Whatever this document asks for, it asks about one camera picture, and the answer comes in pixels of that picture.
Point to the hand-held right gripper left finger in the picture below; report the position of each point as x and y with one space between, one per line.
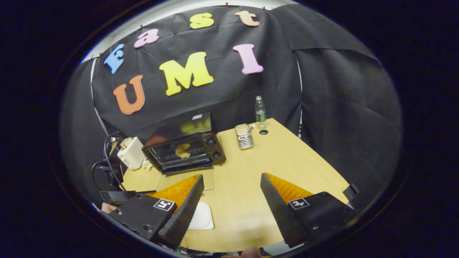
183 215

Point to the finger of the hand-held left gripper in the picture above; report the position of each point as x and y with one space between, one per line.
118 197

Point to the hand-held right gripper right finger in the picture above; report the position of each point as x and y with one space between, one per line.
279 215

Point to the twisted golden bread roll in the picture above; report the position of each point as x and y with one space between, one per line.
183 151

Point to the black electric oven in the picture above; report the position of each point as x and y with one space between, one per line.
213 147

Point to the white oval plate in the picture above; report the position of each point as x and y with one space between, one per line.
202 216

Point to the white toaster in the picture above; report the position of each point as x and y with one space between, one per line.
132 156

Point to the toast slice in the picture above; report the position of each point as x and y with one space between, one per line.
123 144
128 141

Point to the small white sauce dish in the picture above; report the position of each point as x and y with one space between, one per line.
147 165

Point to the clear plastic water bottle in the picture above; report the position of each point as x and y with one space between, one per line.
260 113

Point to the black backdrop cloth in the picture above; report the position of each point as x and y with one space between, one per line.
322 107

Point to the black table edge bracket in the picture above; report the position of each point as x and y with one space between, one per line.
350 193

